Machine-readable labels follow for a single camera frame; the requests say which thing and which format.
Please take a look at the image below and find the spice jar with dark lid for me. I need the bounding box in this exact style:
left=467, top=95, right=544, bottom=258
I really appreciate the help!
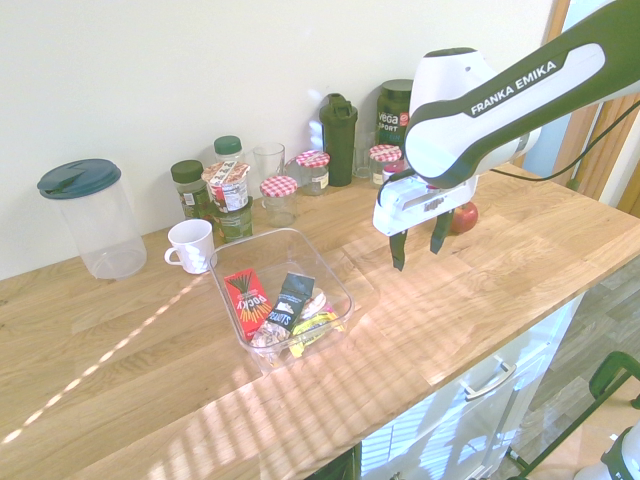
left=170, top=159, right=212, bottom=222

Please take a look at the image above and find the wooden door frame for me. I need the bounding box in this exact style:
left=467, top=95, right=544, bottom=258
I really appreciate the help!
left=543, top=0, right=640, bottom=217

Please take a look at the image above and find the red Pocky box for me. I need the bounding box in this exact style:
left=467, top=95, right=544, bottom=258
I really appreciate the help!
left=223, top=268, right=274, bottom=338

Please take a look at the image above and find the instant noodle cup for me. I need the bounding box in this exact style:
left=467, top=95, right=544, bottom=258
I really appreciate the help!
left=201, top=160, right=252, bottom=215

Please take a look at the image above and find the black peanuts bag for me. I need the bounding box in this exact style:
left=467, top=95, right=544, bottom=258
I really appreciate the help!
left=249, top=272, right=317, bottom=350

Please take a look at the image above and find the metal drawer handle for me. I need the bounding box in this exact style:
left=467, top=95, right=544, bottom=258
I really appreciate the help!
left=459, top=361, right=518, bottom=402

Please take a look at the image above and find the clear drinking glass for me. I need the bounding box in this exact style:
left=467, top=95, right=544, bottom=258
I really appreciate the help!
left=252, top=142, right=287, bottom=182

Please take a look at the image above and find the white ceramic mug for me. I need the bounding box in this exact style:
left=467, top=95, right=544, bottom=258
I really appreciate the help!
left=163, top=218, right=217, bottom=276

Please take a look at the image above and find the white cabinet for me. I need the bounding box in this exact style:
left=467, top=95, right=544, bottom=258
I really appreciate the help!
left=357, top=293, right=585, bottom=480

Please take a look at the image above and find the dark green shaker bottle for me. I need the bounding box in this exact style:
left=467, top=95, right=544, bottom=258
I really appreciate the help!
left=318, top=92, right=360, bottom=188

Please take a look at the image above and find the red apple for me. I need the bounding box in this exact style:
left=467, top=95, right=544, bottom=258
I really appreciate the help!
left=449, top=201, right=480, bottom=235

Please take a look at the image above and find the spice jar with green lid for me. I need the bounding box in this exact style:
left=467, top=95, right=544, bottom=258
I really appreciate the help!
left=213, top=135, right=248, bottom=167

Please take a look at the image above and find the glass jar red checked lid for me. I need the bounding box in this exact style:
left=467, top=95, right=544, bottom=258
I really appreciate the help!
left=368, top=144, right=406, bottom=189
left=293, top=149, right=332, bottom=197
left=258, top=175, right=300, bottom=228

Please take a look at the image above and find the black cable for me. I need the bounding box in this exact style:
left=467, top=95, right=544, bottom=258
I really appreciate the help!
left=491, top=98, right=640, bottom=182

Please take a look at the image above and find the yellow snack packet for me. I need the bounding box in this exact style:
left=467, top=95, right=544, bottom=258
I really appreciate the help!
left=289, top=293, right=347, bottom=359

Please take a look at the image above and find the clear pitcher with teal lid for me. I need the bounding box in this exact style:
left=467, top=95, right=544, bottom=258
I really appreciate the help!
left=36, top=158, right=149, bottom=281

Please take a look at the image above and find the clear glass tumbler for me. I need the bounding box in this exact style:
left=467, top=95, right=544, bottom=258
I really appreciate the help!
left=351, top=130, right=379, bottom=180

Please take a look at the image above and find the Vega Sport protein tub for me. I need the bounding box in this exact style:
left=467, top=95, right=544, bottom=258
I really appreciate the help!
left=375, top=78, right=416, bottom=152

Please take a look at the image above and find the green metal stand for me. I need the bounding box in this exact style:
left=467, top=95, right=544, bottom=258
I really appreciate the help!
left=503, top=350, right=640, bottom=480

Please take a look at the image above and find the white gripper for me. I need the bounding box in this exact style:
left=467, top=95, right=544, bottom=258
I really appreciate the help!
left=372, top=171, right=477, bottom=273

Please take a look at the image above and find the clear plastic container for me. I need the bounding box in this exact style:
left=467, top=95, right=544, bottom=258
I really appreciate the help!
left=206, top=227, right=357, bottom=372

